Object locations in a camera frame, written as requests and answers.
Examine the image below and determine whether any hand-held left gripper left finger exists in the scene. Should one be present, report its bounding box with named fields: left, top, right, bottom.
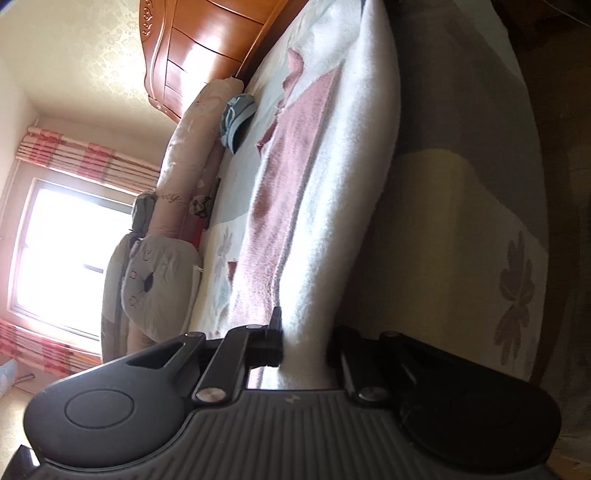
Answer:
left=131, top=305, right=284, bottom=408

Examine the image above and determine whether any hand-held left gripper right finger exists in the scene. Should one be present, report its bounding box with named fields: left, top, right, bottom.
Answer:
left=325, top=325, right=458, bottom=408

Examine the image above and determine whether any pink and white knit sweater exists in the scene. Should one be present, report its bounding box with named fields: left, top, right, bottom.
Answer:
left=210, top=0, right=402, bottom=392

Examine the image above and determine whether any grey cat-face cushion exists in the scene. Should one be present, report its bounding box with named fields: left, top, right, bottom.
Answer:
left=100, top=233, right=204, bottom=363

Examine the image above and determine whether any black hair clip with flower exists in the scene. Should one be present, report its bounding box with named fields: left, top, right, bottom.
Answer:
left=189, top=178, right=221, bottom=229

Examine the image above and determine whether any blue grey folded cloth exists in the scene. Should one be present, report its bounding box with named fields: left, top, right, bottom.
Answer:
left=130, top=191, right=158, bottom=232

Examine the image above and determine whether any long pink bolster pillow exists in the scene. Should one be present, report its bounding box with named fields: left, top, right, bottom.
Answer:
left=154, top=78, right=245, bottom=241

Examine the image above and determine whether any window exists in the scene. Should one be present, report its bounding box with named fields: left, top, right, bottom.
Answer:
left=4, top=178, right=158, bottom=340

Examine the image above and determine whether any blue baseball cap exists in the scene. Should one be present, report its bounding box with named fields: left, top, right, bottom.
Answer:
left=219, top=92, right=258, bottom=154

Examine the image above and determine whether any pink striped curtain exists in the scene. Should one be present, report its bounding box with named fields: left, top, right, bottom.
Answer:
left=0, top=127, right=162, bottom=370

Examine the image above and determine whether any wooden headboard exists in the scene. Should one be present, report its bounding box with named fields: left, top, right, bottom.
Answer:
left=139, top=0, right=310, bottom=123

